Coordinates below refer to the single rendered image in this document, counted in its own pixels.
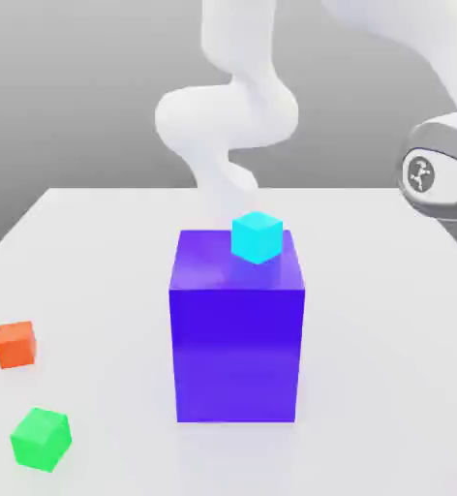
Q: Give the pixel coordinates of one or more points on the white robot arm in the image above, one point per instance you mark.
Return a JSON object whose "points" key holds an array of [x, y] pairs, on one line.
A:
{"points": [[228, 116]]}

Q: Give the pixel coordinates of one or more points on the small cyan cube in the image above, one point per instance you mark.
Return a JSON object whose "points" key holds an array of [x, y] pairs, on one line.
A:
{"points": [[256, 238]]}

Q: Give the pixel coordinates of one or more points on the small orange cube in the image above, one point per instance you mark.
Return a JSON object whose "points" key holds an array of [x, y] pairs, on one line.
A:
{"points": [[15, 345]]}

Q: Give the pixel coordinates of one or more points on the small green cube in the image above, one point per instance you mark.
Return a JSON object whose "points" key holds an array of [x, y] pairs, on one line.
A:
{"points": [[40, 440]]}

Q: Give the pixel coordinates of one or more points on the large purple box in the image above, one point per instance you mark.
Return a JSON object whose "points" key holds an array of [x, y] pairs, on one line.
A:
{"points": [[236, 348]]}

